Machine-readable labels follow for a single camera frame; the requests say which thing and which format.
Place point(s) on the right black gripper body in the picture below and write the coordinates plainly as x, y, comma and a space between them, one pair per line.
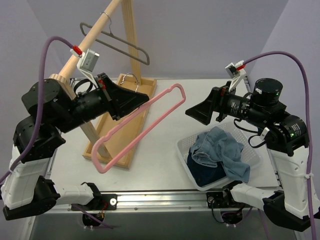
219, 104

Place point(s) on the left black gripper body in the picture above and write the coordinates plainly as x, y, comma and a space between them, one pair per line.
109, 97

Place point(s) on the pink hanger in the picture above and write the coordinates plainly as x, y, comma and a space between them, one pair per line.
118, 139

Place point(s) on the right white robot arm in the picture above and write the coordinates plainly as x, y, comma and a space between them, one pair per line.
296, 205

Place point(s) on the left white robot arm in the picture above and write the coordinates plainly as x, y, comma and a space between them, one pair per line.
24, 189

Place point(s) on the wooden clothes rack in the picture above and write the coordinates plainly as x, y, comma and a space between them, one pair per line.
132, 81

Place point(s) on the white plastic basket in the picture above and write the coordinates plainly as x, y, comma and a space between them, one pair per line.
249, 155

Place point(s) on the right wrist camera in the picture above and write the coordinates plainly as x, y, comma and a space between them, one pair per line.
237, 73

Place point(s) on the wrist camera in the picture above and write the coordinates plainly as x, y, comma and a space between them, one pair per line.
237, 73
87, 61

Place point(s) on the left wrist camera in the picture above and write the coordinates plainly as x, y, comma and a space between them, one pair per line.
87, 61

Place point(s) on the aluminium rail frame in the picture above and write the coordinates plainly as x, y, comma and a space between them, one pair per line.
156, 199

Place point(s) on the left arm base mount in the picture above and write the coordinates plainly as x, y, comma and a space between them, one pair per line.
94, 213

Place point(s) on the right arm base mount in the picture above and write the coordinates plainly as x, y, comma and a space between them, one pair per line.
225, 210

